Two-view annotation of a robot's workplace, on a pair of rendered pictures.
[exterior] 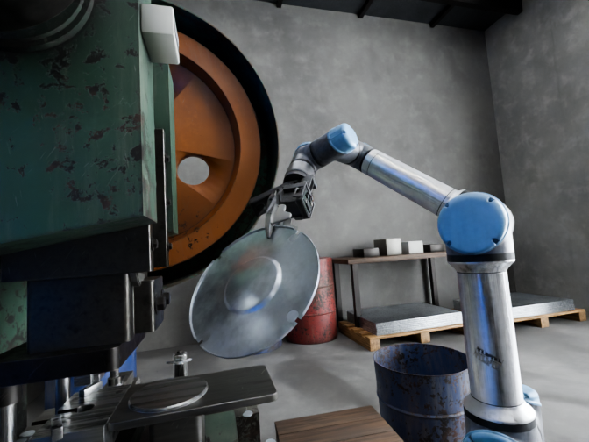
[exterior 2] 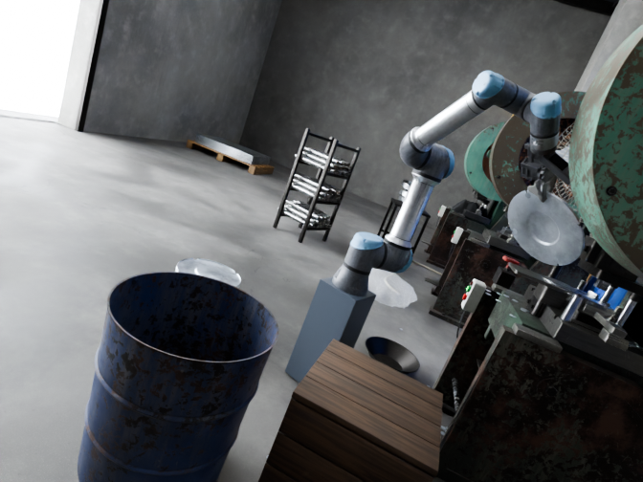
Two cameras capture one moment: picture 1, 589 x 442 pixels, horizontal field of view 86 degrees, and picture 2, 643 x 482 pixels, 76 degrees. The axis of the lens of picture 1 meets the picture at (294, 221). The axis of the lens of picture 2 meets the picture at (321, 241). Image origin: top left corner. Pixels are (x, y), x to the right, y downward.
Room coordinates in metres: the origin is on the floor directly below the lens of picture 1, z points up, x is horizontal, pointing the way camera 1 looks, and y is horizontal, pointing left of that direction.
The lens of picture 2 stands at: (2.25, 0.07, 1.00)
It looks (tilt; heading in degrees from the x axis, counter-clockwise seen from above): 15 degrees down; 205
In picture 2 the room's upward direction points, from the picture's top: 21 degrees clockwise
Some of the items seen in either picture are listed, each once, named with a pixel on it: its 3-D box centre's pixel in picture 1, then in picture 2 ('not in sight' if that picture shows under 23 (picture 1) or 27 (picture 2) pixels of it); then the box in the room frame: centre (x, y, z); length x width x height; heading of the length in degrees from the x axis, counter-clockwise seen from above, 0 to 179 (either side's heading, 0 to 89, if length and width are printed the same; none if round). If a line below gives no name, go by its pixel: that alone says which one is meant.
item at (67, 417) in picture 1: (88, 422); (591, 304); (0.53, 0.35, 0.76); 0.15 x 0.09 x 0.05; 15
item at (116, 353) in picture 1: (81, 354); (609, 279); (0.52, 0.36, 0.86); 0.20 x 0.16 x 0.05; 15
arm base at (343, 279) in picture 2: not in sight; (353, 275); (0.74, -0.45, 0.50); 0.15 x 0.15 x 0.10
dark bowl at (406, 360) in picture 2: not in sight; (389, 359); (0.26, -0.26, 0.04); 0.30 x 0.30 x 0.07
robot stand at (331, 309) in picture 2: not in sight; (329, 333); (0.74, -0.45, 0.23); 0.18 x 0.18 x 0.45; 85
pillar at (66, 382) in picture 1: (62, 378); (628, 308); (0.59, 0.43, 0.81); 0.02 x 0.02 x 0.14
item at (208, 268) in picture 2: not in sight; (210, 273); (0.87, -1.04, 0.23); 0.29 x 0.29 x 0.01
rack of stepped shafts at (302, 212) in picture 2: not in sight; (316, 187); (-1.10, -1.74, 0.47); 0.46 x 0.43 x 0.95; 85
